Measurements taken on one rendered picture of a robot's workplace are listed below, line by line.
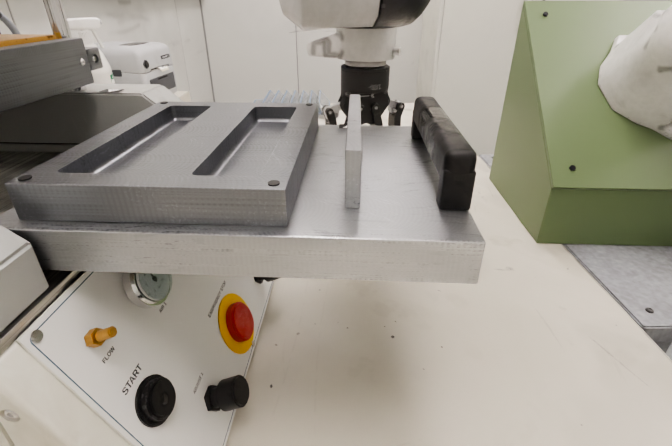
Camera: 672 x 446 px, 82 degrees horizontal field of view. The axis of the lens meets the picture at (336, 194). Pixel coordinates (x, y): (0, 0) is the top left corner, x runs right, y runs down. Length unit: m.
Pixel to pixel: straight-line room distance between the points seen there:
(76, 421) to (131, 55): 1.13
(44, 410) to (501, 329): 0.42
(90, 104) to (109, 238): 0.27
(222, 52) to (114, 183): 2.63
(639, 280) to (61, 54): 0.73
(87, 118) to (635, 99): 0.72
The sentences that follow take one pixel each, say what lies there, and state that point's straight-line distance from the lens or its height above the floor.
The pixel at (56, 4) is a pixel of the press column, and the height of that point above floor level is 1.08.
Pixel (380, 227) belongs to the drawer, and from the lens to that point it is 0.23.
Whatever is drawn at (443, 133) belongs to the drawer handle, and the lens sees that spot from 0.27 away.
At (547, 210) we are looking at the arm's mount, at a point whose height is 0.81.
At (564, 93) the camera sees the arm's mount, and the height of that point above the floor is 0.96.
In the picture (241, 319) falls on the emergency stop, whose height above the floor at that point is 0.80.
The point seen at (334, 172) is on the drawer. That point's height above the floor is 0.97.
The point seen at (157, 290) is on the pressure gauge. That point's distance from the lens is 0.34.
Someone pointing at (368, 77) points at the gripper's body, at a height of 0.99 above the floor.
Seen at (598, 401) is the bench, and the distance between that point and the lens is 0.49.
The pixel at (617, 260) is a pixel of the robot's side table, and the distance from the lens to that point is 0.71.
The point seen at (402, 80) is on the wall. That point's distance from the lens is 2.85.
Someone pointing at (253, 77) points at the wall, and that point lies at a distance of 2.85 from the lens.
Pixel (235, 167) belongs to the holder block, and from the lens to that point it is 0.29.
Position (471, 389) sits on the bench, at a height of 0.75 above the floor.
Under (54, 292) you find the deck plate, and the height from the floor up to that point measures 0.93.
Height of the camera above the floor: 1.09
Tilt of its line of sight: 27 degrees down
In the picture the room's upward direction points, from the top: straight up
